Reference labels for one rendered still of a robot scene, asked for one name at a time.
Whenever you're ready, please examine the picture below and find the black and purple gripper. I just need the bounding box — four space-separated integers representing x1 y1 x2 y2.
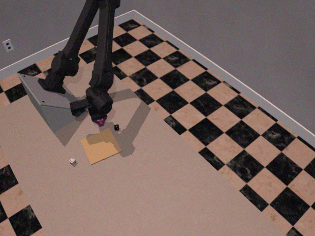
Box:
91 112 107 126

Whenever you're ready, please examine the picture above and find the tan mat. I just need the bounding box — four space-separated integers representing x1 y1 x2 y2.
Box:
80 128 122 165

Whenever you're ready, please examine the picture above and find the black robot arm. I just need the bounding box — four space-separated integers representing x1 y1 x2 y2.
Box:
38 0 121 117

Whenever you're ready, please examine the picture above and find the white die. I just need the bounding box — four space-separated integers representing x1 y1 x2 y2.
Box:
69 158 76 165

